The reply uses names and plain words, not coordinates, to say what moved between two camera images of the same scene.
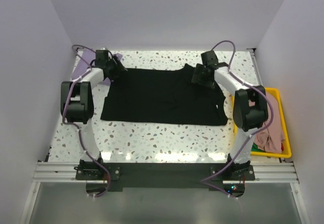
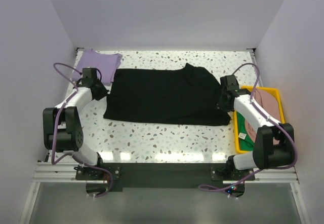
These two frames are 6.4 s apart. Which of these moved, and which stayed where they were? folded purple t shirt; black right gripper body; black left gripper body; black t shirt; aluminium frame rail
Moved: black left gripper body; black right gripper body
Stayed: black t shirt; folded purple t shirt; aluminium frame rail
